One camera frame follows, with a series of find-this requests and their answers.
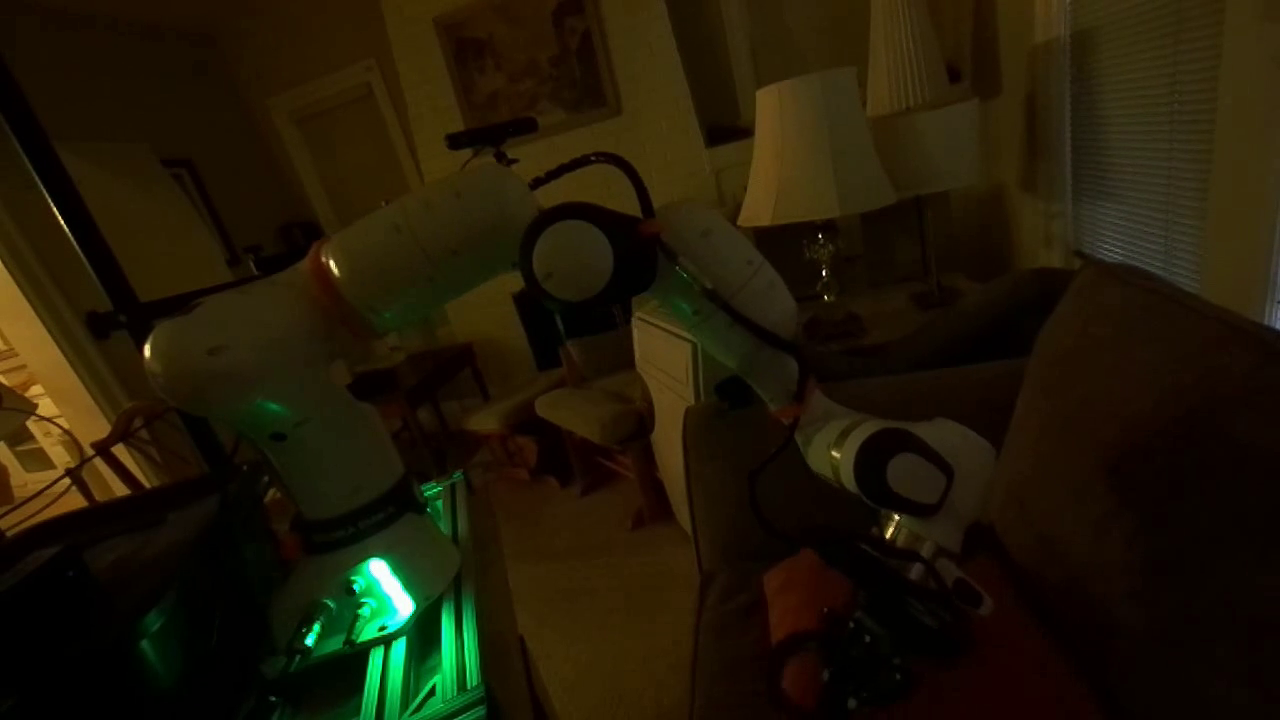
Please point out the black tripod crossbar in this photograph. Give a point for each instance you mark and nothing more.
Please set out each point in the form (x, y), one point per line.
(174, 307)

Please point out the framed wall picture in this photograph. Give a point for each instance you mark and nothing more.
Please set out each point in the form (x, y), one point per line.
(526, 60)

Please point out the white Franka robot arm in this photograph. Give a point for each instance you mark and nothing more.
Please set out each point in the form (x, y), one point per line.
(441, 263)

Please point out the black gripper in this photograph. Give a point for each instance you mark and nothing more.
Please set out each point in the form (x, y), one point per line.
(906, 600)

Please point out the table lamp with white shade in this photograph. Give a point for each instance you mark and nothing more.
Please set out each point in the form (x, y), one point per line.
(812, 147)
(934, 147)

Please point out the wooden chair with cushioned seat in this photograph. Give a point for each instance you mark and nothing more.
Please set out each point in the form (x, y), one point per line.
(602, 420)

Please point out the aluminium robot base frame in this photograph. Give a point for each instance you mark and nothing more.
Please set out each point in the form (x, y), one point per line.
(425, 655)

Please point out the white cabinet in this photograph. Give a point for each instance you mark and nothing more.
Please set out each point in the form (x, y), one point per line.
(665, 380)

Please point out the white window blinds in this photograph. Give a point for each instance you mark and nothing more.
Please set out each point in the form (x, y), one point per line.
(1148, 135)

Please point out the white interior door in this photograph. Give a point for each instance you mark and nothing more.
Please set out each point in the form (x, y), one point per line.
(347, 147)

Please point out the dark side table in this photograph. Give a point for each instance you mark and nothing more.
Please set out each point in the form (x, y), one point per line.
(923, 326)

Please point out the orange cushion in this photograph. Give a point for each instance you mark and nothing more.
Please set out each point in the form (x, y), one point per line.
(799, 592)

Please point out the brown fabric sofa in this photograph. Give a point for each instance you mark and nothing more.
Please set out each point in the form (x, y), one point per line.
(1144, 505)

